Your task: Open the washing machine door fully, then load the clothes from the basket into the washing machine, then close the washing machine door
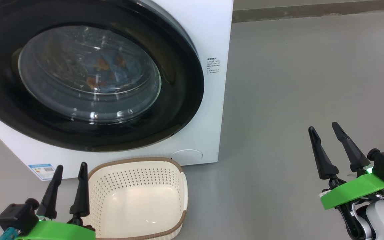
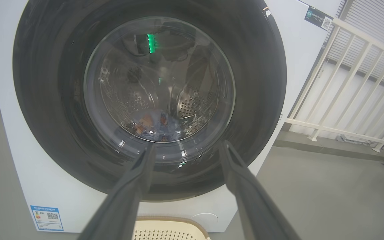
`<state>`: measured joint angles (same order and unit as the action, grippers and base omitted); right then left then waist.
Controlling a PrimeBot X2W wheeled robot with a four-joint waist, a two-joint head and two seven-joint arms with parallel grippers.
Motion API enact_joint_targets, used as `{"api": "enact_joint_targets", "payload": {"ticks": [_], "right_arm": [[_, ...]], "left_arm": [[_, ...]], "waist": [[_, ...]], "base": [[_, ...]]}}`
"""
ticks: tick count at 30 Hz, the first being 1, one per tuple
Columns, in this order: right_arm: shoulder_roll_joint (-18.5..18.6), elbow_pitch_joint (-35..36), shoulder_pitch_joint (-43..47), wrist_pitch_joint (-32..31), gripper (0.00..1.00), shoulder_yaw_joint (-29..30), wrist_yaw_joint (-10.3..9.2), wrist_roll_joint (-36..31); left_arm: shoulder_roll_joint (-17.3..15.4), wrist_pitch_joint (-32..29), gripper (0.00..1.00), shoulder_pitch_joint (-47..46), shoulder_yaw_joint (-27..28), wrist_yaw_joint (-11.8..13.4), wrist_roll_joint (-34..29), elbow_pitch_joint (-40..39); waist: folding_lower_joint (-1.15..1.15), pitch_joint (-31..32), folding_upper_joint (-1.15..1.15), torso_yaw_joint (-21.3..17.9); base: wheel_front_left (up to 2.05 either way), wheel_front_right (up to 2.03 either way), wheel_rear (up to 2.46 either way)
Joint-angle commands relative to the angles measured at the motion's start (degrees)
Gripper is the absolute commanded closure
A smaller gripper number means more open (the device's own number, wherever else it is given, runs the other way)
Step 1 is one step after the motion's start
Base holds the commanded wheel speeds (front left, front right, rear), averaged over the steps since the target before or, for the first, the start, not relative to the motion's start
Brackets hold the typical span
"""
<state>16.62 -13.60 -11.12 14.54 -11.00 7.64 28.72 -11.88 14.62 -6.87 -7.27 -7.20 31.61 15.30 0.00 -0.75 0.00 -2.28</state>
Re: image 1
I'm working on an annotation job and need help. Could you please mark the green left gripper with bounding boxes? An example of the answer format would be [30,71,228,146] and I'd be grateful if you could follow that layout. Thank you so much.
[15,162,96,240]

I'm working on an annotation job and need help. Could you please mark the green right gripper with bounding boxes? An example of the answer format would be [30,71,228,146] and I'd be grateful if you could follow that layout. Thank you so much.
[308,122,384,210]

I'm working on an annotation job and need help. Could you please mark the blue garment with orange bears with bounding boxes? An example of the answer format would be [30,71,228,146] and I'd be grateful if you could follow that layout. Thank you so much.
[85,50,136,93]

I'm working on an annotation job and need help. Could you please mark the black round glass washer door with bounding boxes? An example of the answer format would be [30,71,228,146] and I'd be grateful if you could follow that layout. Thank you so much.
[0,0,205,153]

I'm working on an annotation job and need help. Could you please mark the white front-load washing machine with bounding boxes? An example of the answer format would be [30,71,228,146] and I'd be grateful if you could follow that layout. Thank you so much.
[0,0,234,181]

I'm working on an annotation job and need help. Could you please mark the blue energy label sticker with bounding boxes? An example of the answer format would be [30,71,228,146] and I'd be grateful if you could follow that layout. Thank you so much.
[28,163,56,181]

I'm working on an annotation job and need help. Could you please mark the cream perforated laundry basket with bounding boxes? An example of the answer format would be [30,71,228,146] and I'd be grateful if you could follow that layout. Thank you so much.
[87,157,188,240]

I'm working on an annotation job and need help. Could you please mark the white text sticker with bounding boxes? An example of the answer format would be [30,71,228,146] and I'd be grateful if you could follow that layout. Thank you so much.
[207,58,221,75]

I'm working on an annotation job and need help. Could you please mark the teal left cable connector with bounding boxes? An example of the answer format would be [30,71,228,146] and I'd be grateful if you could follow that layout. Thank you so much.
[0,227,19,240]

